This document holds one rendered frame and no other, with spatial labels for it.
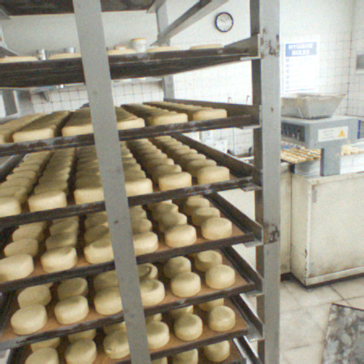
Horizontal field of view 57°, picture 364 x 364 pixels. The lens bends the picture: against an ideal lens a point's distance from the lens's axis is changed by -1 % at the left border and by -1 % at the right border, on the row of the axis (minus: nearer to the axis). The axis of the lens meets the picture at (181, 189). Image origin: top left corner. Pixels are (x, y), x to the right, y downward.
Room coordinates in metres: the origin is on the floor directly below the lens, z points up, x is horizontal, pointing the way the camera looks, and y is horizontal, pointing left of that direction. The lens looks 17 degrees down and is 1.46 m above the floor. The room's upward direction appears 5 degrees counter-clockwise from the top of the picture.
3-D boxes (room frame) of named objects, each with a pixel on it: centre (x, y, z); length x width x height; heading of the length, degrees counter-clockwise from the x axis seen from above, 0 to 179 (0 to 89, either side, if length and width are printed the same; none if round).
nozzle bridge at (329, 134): (2.35, -0.86, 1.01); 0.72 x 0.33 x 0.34; 12
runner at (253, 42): (0.78, -0.03, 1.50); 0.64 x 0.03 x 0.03; 13
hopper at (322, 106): (2.35, -0.86, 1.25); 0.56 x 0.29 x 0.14; 12
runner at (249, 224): (0.78, -0.03, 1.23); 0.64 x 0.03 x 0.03; 13
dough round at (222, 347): (0.54, -0.04, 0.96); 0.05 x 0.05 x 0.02
